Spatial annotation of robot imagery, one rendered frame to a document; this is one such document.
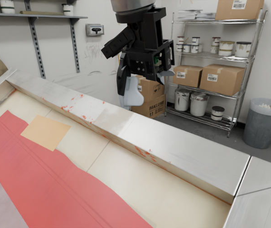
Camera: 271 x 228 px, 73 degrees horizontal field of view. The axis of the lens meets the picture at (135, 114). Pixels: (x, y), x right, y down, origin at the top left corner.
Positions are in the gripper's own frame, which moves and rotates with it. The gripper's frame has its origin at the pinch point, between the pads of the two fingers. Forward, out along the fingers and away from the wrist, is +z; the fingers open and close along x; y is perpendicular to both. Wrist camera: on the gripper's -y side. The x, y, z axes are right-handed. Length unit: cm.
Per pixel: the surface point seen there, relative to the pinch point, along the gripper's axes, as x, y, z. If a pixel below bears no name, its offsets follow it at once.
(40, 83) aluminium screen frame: -16.6, -10.8, -11.7
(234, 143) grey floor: 191, -12, 214
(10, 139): -26.6, -10.6, -5.4
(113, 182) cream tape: -22.2, 13.6, -6.6
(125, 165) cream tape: -19.8, 13.8, -7.2
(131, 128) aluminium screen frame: -17.4, 13.7, -11.4
